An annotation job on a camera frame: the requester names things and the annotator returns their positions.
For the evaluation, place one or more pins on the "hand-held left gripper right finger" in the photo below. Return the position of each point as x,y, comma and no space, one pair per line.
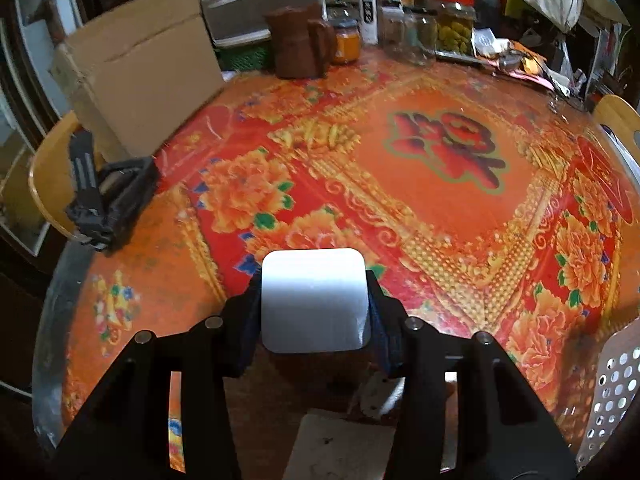
384,332

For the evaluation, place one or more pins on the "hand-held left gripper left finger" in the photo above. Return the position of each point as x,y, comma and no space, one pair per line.
243,332

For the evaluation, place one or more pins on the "white square box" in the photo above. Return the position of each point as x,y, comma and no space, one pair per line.
314,300

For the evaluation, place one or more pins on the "white paper sheet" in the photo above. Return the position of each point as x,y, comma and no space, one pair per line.
340,447

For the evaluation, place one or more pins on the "red floral tablecloth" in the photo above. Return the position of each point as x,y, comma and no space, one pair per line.
400,210

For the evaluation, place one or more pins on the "black plastic basket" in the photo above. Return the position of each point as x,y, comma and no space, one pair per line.
112,202

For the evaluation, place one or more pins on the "white perforated plastic basket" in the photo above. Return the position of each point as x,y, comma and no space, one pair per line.
612,395

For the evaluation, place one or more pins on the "wooden chair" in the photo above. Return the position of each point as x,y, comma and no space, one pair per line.
50,175
620,130

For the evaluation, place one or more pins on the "green plastic basket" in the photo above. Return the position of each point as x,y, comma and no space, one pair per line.
244,57

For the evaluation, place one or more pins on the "cardboard box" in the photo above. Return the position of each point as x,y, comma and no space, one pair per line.
140,67

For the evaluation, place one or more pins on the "orange sauce jar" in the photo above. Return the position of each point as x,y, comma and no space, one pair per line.
345,42

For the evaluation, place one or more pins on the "brown ceramic teapot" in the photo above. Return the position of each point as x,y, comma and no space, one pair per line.
292,42

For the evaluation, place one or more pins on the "empty glass jar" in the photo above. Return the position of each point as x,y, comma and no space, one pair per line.
419,40

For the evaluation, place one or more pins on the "pickle jar with red lid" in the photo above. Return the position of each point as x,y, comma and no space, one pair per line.
454,27

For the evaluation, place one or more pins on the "white label bottle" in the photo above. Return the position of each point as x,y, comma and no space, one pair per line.
369,17

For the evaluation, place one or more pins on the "white plastic drawer unit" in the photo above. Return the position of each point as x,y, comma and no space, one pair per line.
260,2

